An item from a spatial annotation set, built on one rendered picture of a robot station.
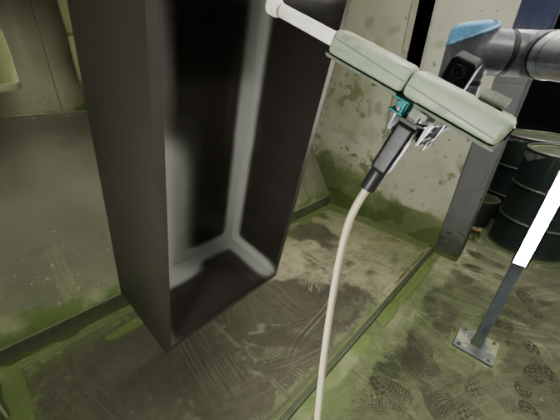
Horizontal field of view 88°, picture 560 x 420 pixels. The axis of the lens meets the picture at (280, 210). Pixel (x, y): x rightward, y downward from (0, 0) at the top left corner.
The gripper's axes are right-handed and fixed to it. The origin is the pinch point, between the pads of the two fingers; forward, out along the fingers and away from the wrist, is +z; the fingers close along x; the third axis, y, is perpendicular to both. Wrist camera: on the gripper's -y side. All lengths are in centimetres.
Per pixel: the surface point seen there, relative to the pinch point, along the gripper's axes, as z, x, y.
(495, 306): -113, -69, 82
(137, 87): 22, 42, 17
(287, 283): -78, 22, 150
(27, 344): 51, 81, 168
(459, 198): -197, -24, 75
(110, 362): 27, 48, 163
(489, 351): -115, -87, 108
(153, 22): 20.6, 39.3, 4.9
